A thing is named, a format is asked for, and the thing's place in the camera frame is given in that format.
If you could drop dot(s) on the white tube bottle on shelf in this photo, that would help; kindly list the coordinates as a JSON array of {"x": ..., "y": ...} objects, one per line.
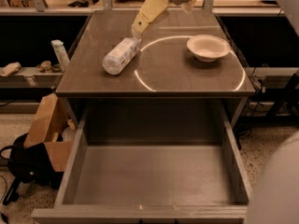
[{"x": 61, "y": 53}]

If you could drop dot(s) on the white paper bowl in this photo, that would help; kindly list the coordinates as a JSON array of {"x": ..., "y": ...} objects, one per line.
[{"x": 208, "y": 48}]

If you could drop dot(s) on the grey cabinet with top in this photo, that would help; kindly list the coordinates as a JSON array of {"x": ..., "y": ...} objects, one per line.
[{"x": 163, "y": 68}]

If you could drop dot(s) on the black backpack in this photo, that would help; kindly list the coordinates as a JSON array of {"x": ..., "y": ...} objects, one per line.
[{"x": 28, "y": 165}]

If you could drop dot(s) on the brown cardboard box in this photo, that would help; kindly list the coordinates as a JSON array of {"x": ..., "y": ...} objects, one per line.
[{"x": 50, "y": 121}]

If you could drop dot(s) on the grey open top drawer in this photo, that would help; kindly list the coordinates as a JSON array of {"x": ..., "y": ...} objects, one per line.
[{"x": 152, "y": 162}]

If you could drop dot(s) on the clear blue plastic bottle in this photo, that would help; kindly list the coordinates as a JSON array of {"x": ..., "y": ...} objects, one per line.
[{"x": 118, "y": 58}]

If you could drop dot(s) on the small round object on shelf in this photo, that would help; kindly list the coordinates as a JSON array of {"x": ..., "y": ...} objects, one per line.
[{"x": 46, "y": 65}]

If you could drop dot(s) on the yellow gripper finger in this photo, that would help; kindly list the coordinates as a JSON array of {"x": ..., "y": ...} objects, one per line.
[
  {"x": 148, "y": 13},
  {"x": 188, "y": 6}
]

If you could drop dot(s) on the grey low side shelf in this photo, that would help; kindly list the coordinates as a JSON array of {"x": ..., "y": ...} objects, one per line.
[{"x": 29, "y": 77}]

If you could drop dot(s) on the beige sponge on shelf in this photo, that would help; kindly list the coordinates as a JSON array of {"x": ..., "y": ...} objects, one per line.
[{"x": 11, "y": 69}]

